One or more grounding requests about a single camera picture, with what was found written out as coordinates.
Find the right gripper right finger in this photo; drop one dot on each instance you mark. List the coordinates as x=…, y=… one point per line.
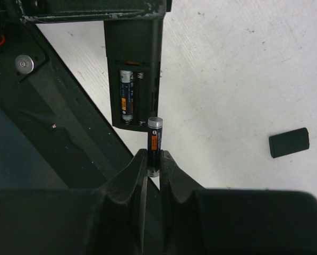
x=197, y=220

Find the black battery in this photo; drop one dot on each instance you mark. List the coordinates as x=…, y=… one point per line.
x=127, y=92
x=155, y=125

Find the black battery cover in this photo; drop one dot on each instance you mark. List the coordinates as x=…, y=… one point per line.
x=290, y=142

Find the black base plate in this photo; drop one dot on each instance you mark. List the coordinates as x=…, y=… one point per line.
x=52, y=135

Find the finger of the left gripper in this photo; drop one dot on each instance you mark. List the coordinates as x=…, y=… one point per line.
x=56, y=11

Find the black remote control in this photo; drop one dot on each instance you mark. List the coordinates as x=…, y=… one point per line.
x=134, y=45

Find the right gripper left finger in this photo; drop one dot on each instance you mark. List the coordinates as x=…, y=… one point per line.
x=106, y=220

